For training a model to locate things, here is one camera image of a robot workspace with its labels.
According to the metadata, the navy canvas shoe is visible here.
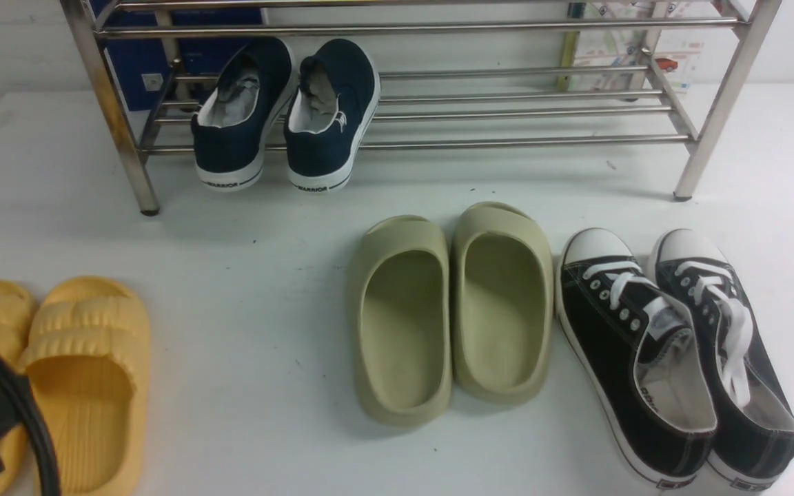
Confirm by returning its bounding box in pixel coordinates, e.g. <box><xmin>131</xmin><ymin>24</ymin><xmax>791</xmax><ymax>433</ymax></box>
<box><xmin>190</xmin><ymin>37</ymin><xmax>297</xmax><ymax>192</ymax></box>
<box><xmin>284</xmin><ymin>39</ymin><xmax>381</xmax><ymax>194</ymax></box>

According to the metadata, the right black canvas sneaker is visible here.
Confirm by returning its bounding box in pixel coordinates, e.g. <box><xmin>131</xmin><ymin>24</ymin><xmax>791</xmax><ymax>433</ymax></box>
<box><xmin>648</xmin><ymin>229</ymin><xmax>794</xmax><ymax>492</ymax></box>

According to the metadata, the yellow foam slipper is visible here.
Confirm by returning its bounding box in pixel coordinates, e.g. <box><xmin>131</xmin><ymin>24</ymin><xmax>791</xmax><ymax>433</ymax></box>
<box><xmin>19</xmin><ymin>276</ymin><xmax>152</xmax><ymax>495</ymax></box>
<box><xmin>0</xmin><ymin>280</ymin><xmax>37</xmax><ymax>495</ymax></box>

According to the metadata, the stainless steel shoe rack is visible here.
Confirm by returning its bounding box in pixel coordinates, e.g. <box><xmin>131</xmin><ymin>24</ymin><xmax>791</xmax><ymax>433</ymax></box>
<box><xmin>61</xmin><ymin>1</ymin><xmax>782</xmax><ymax>217</ymax></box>

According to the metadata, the white printed poster board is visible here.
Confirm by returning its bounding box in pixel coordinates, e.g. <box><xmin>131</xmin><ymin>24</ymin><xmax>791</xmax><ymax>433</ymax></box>
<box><xmin>557</xmin><ymin>1</ymin><xmax>722</xmax><ymax>93</ymax></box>

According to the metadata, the black canvas sneaker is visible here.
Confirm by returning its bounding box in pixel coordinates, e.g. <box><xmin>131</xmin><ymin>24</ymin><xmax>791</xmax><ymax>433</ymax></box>
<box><xmin>556</xmin><ymin>228</ymin><xmax>717</xmax><ymax>490</ymax></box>
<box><xmin>648</xmin><ymin>229</ymin><xmax>794</xmax><ymax>492</ymax></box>

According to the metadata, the left black canvas sneaker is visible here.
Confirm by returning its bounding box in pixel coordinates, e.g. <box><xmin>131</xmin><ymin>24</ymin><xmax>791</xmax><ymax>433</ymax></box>
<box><xmin>556</xmin><ymin>228</ymin><xmax>717</xmax><ymax>490</ymax></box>

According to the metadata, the right yellow foam slipper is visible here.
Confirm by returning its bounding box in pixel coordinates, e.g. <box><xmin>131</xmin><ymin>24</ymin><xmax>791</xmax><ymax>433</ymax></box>
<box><xmin>19</xmin><ymin>276</ymin><xmax>152</xmax><ymax>495</ymax></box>

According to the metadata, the left yellow foam slipper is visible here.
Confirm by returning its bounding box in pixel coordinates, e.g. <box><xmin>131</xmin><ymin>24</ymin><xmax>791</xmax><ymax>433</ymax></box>
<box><xmin>0</xmin><ymin>280</ymin><xmax>37</xmax><ymax>495</ymax></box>

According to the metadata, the right olive foam slipper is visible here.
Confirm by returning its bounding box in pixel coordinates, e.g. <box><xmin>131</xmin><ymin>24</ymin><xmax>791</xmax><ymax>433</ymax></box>
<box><xmin>451</xmin><ymin>202</ymin><xmax>556</xmax><ymax>405</ymax></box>

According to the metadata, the blue box behind rack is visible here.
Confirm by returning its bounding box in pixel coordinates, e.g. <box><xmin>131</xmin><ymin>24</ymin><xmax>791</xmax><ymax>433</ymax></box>
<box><xmin>106</xmin><ymin>8</ymin><xmax>267</xmax><ymax>111</ymax></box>

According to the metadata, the left olive foam slipper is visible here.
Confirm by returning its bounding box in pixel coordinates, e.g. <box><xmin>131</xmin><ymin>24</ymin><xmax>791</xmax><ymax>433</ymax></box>
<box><xmin>346</xmin><ymin>216</ymin><xmax>453</xmax><ymax>429</ymax></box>

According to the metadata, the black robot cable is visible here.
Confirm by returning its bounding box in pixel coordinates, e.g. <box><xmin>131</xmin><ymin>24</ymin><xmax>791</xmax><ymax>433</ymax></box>
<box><xmin>0</xmin><ymin>318</ymin><xmax>62</xmax><ymax>496</ymax></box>

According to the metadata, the olive foam slipper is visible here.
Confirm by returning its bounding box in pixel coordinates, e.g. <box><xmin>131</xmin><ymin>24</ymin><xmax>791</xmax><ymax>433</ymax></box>
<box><xmin>346</xmin><ymin>216</ymin><xmax>453</xmax><ymax>429</ymax></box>
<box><xmin>451</xmin><ymin>202</ymin><xmax>556</xmax><ymax>405</ymax></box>

